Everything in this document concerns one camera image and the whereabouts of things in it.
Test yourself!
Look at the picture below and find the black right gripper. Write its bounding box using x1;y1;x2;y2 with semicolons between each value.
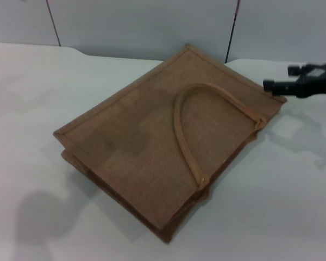
262;62;326;99

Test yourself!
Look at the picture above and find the brown jute tote bag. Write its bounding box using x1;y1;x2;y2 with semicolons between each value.
53;42;288;244

